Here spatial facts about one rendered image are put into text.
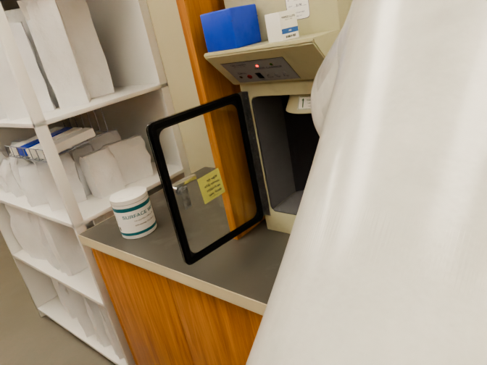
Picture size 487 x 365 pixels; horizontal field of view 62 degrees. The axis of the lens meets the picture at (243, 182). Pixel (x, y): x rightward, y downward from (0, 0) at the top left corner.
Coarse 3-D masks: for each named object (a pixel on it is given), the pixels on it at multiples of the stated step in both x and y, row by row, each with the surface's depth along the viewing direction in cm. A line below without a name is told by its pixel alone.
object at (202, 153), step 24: (192, 120) 103; (216, 120) 108; (168, 144) 99; (192, 144) 104; (216, 144) 110; (240, 144) 115; (168, 168) 101; (192, 168) 105; (216, 168) 111; (240, 168) 117; (192, 192) 107; (216, 192) 112; (240, 192) 118; (192, 216) 108; (216, 216) 113; (240, 216) 120; (192, 240) 109
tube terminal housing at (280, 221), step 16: (224, 0) 105; (240, 0) 102; (256, 0) 100; (272, 0) 97; (320, 0) 89; (336, 0) 87; (352, 0) 92; (320, 16) 91; (336, 16) 89; (304, 32) 95; (320, 32) 92; (304, 80) 100; (256, 96) 114; (256, 128) 117; (272, 224) 128; (288, 224) 124
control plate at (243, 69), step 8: (224, 64) 102; (232, 64) 101; (240, 64) 100; (248, 64) 98; (264, 64) 96; (280, 64) 94; (288, 64) 93; (232, 72) 105; (240, 72) 104; (248, 72) 102; (256, 72) 101; (264, 72) 100; (272, 72) 98; (280, 72) 97; (288, 72) 96; (240, 80) 108; (248, 80) 106; (256, 80) 105; (264, 80) 104
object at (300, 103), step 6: (294, 96) 108; (300, 96) 106; (306, 96) 105; (288, 102) 111; (294, 102) 108; (300, 102) 106; (306, 102) 105; (288, 108) 110; (294, 108) 108; (300, 108) 106; (306, 108) 105
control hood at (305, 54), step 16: (336, 32) 88; (240, 48) 95; (256, 48) 91; (272, 48) 89; (288, 48) 86; (304, 48) 85; (320, 48) 84; (304, 64) 91; (320, 64) 89; (272, 80) 102; (288, 80) 100
